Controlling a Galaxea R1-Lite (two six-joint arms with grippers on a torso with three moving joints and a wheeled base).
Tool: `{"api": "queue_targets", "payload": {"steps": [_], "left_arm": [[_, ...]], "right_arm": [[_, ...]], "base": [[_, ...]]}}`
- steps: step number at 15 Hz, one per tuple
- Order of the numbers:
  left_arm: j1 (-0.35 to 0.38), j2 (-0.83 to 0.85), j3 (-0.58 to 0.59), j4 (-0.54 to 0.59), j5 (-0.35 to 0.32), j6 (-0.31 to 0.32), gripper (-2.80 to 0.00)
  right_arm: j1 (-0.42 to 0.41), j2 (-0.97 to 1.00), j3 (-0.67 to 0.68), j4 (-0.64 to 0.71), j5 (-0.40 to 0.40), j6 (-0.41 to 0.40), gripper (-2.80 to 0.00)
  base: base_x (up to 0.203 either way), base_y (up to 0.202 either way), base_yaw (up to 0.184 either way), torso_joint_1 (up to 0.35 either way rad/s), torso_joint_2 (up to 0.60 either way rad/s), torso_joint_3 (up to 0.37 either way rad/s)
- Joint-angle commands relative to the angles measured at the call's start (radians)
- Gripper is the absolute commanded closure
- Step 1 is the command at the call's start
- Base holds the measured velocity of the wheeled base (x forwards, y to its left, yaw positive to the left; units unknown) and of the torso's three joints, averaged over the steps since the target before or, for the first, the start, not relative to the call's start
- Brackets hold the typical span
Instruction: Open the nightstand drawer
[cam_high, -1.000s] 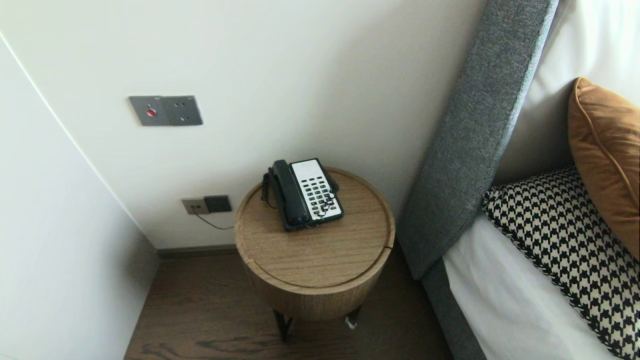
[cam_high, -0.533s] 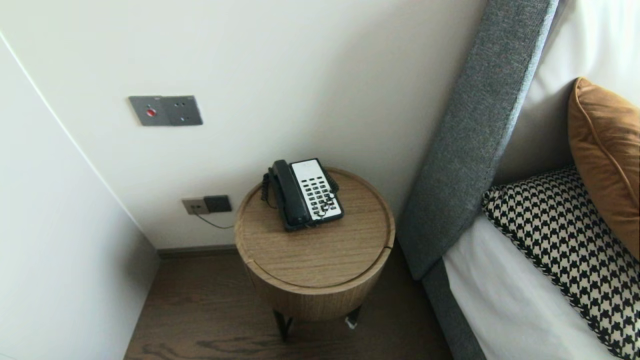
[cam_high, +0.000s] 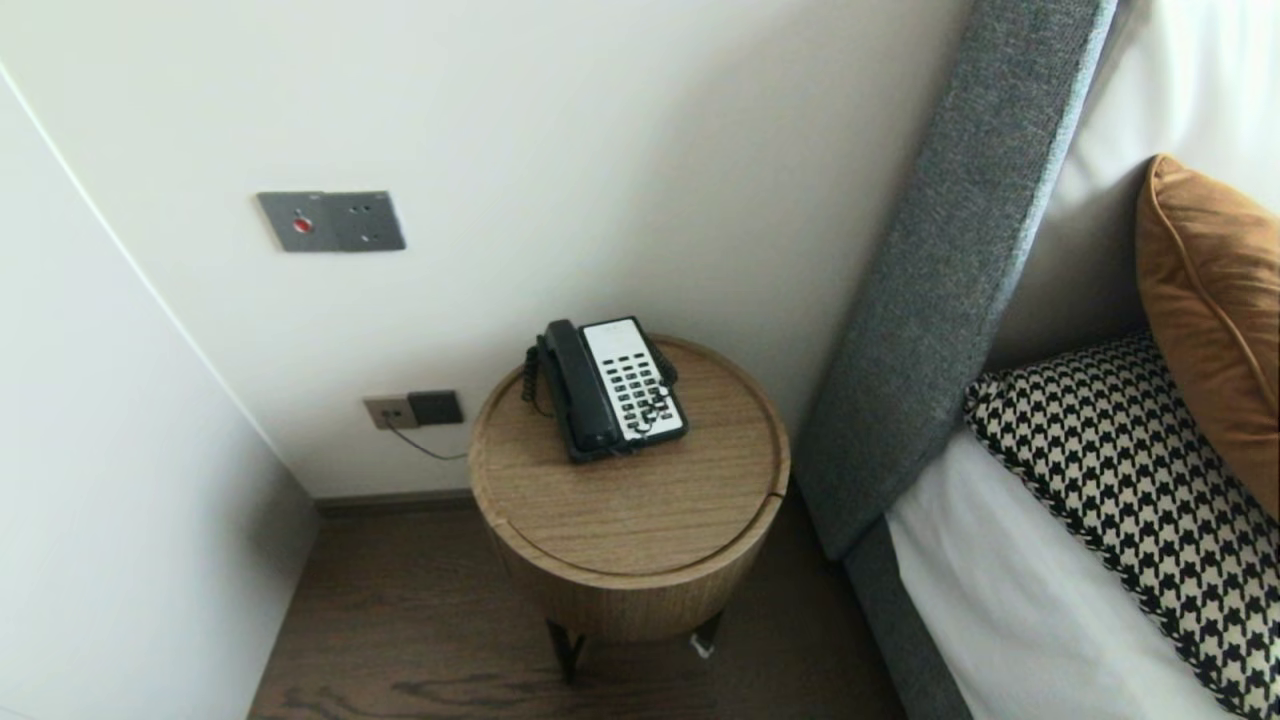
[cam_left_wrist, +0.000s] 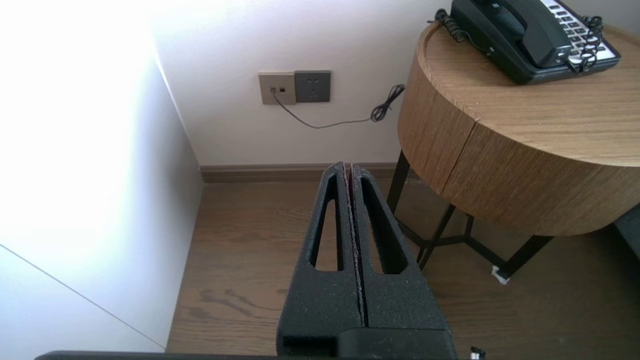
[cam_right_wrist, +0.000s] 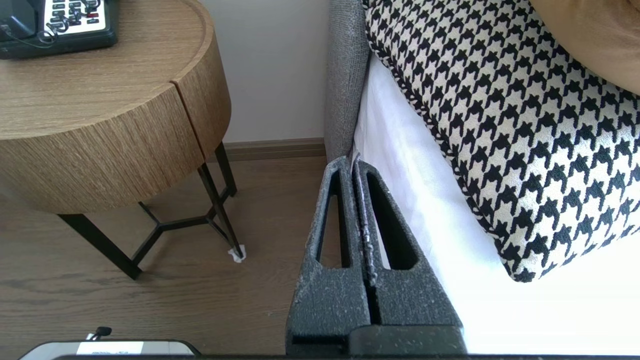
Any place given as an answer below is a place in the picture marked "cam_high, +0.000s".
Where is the black and white telephone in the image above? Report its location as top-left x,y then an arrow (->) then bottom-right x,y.
535,316 -> 691,466

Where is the black telephone handset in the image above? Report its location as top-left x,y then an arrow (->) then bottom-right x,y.
543,318 -> 621,456

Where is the round wooden bedside table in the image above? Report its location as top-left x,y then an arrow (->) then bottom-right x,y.
468,333 -> 793,681

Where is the dark grey power socket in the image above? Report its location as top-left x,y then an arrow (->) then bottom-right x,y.
405,390 -> 464,426

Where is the wooden skirting board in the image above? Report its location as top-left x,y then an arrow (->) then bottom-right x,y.
315,488 -> 476,517

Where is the grey fabric headboard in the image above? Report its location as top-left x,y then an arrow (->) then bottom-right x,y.
795,0 -> 1121,561

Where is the white bed sheet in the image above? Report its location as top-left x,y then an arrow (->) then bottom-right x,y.
885,425 -> 1236,720

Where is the black white houndstooth pillow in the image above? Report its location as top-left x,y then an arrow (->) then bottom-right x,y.
963,330 -> 1280,720

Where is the brown velvet cushion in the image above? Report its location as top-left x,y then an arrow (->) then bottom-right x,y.
1135,153 -> 1280,521

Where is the large white pillow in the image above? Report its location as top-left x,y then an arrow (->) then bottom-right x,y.
985,0 -> 1280,371

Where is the thin black phone cable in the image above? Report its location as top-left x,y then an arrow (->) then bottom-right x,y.
390,425 -> 471,461

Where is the beige wall phone socket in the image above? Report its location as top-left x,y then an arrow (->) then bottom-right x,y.
362,396 -> 419,431

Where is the plain grey wall switch plate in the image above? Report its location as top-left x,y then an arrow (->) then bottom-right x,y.
324,190 -> 407,251

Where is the grey switch plate red dot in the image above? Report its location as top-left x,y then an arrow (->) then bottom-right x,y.
256,191 -> 333,253

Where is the grey fabric bed frame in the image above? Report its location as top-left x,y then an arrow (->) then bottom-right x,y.
845,520 -> 976,720

